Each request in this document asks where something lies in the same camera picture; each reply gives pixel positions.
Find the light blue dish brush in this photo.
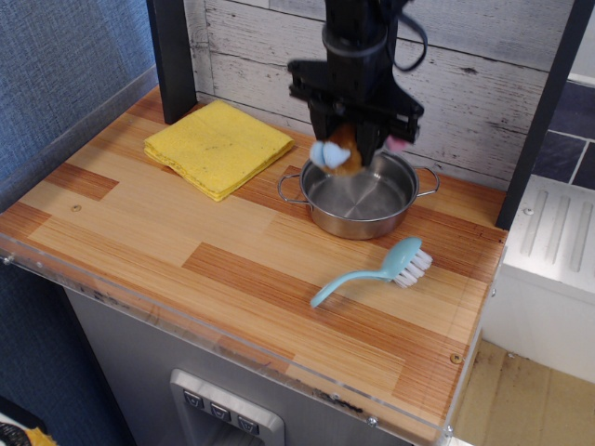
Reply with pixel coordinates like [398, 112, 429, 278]
[310, 237, 433, 308]

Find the yellow object bottom left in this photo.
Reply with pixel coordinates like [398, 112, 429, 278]
[23, 428, 58, 446]

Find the clear acrylic table edge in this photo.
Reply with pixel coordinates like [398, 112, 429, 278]
[1, 223, 506, 445]

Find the dark left vertical post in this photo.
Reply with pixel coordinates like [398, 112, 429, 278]
[146, 0, 197, 125]

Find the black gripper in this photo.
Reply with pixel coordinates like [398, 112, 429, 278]
[288, 44, 424, 167]

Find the dark right vertical post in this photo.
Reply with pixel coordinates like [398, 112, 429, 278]
[496, 0, 594, 230]

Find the dark vertical post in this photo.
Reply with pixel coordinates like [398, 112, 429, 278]
[496, 0, 594, 230]
[146, 0, 197, 125]

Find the yellow folded cloth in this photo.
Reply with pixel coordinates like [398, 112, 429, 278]
[144, 100, 294, 202]

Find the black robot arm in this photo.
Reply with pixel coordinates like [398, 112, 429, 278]
[287, 1, 428, 165]

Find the stainless steel pan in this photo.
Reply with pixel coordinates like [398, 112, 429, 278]
[277, 151, 441, 241]

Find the white toy sink drainboard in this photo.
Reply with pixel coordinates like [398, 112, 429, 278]
[483, 176, 594, 381]

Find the grey cabinet with dispenser panel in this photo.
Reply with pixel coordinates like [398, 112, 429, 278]
[67, 287, 444, 445]

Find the blue brown plush toy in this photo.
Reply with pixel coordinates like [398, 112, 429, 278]
[310, 121, 413, 178]

